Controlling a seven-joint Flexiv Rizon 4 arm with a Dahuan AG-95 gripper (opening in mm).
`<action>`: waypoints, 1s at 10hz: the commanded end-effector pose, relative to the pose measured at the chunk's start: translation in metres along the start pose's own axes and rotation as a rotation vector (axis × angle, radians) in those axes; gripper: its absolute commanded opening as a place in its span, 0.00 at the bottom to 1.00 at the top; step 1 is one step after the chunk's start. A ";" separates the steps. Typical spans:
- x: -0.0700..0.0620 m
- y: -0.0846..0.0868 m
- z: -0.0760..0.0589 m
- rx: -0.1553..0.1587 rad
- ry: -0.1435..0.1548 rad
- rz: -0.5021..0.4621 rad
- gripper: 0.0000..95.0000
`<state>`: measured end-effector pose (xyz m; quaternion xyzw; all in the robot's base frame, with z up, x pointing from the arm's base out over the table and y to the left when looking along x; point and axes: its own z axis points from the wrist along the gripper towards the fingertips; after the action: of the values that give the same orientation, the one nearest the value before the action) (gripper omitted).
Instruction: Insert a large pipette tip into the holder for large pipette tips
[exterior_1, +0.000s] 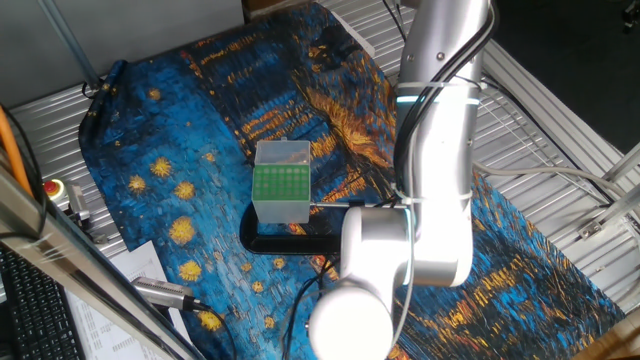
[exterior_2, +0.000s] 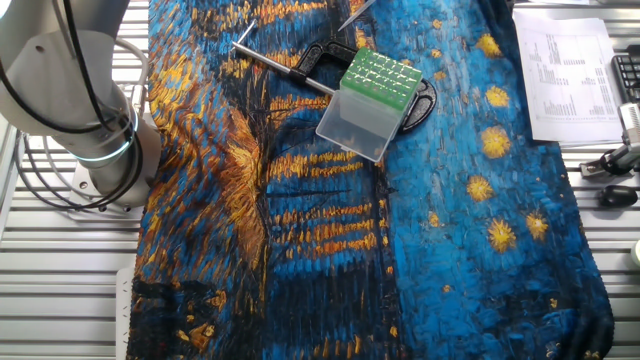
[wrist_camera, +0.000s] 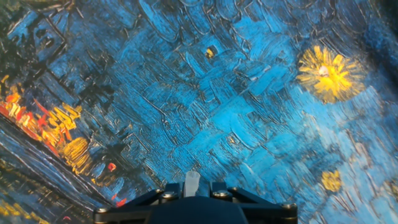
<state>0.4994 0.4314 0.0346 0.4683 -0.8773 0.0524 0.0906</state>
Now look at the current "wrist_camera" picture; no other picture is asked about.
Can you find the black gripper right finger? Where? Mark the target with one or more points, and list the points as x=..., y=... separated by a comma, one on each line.
x=222, y=194

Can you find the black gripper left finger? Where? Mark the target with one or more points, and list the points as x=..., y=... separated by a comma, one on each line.
x=169, y=194

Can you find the starry night painted cloth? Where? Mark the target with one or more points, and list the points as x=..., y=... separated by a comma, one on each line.
x=217, y=109

